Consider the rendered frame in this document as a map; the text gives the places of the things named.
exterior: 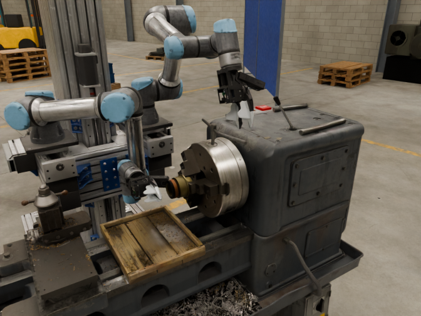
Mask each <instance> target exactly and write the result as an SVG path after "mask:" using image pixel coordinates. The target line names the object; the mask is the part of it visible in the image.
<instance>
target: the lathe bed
mask: <svg viewBox="0 0 421 316"><path fill-rule="evenodd" d="M175 215H176V217H178V218H179V219H180V221H181V222H182V223H183V224H184V225H185V226H186V227H187V228H188V229H189V230H190V231H191V232H192V234H194V235H195V237H196V238H198V239H199V240H200V241H201V242H202V244H203V245H204V246H205V255H204V256H201V257H198V258H196V259H194V260H191V261H188V262H186V263H183V264H181V265H179V266H176V267H174V268H171V269H169V270H167V271H164V272H162V273H159V274H158V273H157V274H156V275H154V276H151V277H149V278H146V279H144V280H142V281H139V282H137V283H134V284H132V285H130V284H129V283H128V281H127V279H126V277H124V274H123V272H122V270H121V268H120V266H119V265H118V263H117V261H116V259H115V257H114V255H113V254H112V252H111V250H110V249H109V247H108V245H107V243H106V241H105V239H104V238H99V239H97V240H93V241H90V242H87V243H84V244H85V247H86V249H87V251H89V252H88V254H89V255H90V258H91V260H92V262H93V264H94V266H95V269H96V271H97V273H98V275H99V277H100V279H101V281H102V283H103V285H104V284H105V285H104V286H107V285H109V286H108V287H106V288H107V289H106V288H105V291H106V294H107V300H108V306H107V307H105V308H103V309H101V310H99V311H96V312H93V313H91V314H89V315H87V316H148V315H150V314H152V313H154V312H156V311H159V310H161V309H163V308H165V307H168V306H169V305H171V304H174V303H176V302H178V301H180V300H183V299H185V298H187V297H189V296H191V295H193V294H195V293H198V292H200V291H202V290H205V289H206V288H209V287H211V286H213V285H215V284H217V283H220V282H222V281H224V280H227V279H228V278H230V277H233V276H235V275H237V274H239V273H242V272H244V271H246V270H248V269H250V268H252V265H251V240H253V239H254V233H255V232H254V231H253V230H252V229H251V228H249V227H247V228H244V229H243V228H242V225H241V223H242V222H240V223H237V224H235V225H232V226H230V227H228V228H225V227H223V226H222V225H221V224H222V223H225V214H223V215H220V216H217V217H214V218H209V217H207V216H205V215H204V214H202V213H201V212H200V211H199V209H198V207H196V208H193V209H190V210H186V211H183V212H181V213H177V214H175ZM187 216H188V217H189V218H188V217H187ZM185 217H186V218H185ZM185 219H188V222H187V221H186V220H185ZM191 219H192V220H191ZM189 220H190V221H189ZM104 244H105V245H104ZM211 244H212V245H211ZM98 245H99V247H98ZM102 245H103V247H102ZM90 252H92V253H93V254H92V253H90ZM95 253H96V254H95ZM108 257H109V258H108ZM111 259H112V260H111ZM100 261H101V262H100ZM114 262H115V263H114ZM100 263H101V264H100ZM116 263H117V266H116ZM110 265H111V266H112V265H113V266H112V267H111V266H110ZM108 266H109V267H108ZM114 266H116V267H114ZM117 267H119V268H117ZM104 268H105V269H104ZM113 268H114V269H113ZM107 280H108V282H107ZM122 281H123V282H122ZM110 283H111V284H110ZM151 289H152V290H154V291H152V290H151ZM35 291H36V290H35V287H34V281H33V276H32V273H31V270H25V271H22V272H19V273H16V274H13V275H10V276H6V277H4V278H0V314H2V310H3V309H4V308H5V307H7V306H9V305H12V304H14V303H17V302H20V301H22V300H26V299H27V298H31V297H32V296H33V295H34V293H35Z"/></svg>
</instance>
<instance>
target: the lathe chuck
mask: <svg viewBox="0 0 421 316"><path fill-rule="evenodd" d="M209 143H211V139H209V140H203V141H200V142H195V143H192V144H191V146H192V149H193V151H194V155H195V158H196V160H197V163H198V166H199V169H200V170H202V171H203V172H202V173H200V174H198V175H196V176H191V177H190V178H191V179H192V181H196V180H199V179H203V178H206V179H208V180H210V181H213V182H215V183H217V184H220V185H222V186H223V185H224V183H227V184H228V191H229V193H227V195H225V194H223V195H222V194H217V195H215V196H211V197H210V196H208V195H207V194H201V196H200V201H199V206H198V209H199V211H200V212H201V213H202V214H204V215H205V216H207V217H209V218H214V217H217V216H220V215H223V214H226V213H229V212H231V211H234V210H235V209H236V208H237V207H238V205H239V203H240V201H241V196H242V181H241V174H240V171H239V167H238V165H237V162H236V160H235V158H234V156H233V154H232V152H231V151H230V149H229V148H228V147H227V145H226V144H224V143H223V142H222V141H220V140H218V139H215V143H216V144H217V145H215V146H211V145H209ZM228 209H231V210H230V211H228V212H226V213H225V211H226V210H228Z"/></svg>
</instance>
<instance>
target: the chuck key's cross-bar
mask: <svg viewBox="0 0 421 316"><path fill-rule="evenodd" d="M202 121H203V122H204V123H205V124H206V125H208V126H209V127H210V128H211V124H210V123H209V122H208V121H207V120H206V119H204V118H202ZM213 131H214V132H215V133H216V134H217V135H220V136H222V137H225V138H227V139H231V140H234V141H236V142H239V143H242V144H245V145H246V144H247V141H245V140H241V139H238V138H235V137H232V136H230V135H226V134H223V133H220V132H219V131H218V130H217V129H214V130H213Z"/></svg>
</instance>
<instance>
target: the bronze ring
mask: <svg viewBox="0 0 421 316"><path fill-rule="evenodd" d="M188 182H192V179H191V178H190V177H189V176H187V177H185V176H184V175H182V174H180V175H179V176H177V177H173V178H172V179H170V180H168V181H166V183H165V188H166V191H167V194H168V196H169V198H170V199H175V198H182V197H185V198H186V197H188V196H189V184H188Z"/></svg>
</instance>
